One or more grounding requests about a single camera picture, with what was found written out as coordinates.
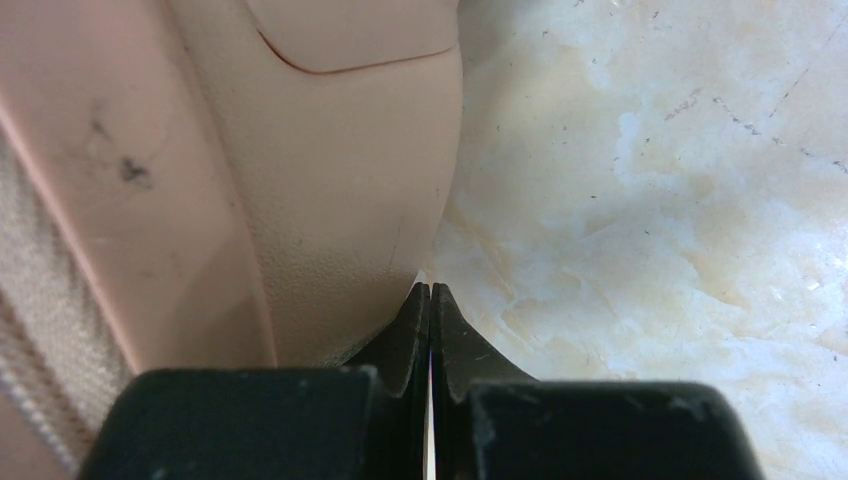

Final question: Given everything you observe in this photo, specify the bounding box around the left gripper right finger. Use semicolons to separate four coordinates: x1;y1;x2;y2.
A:
430;284;763;479

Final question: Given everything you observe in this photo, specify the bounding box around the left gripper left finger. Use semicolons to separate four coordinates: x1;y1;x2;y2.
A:
79;283;430;479

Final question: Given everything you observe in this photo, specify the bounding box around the pink suitcase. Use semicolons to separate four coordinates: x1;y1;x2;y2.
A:
1;1;463;479

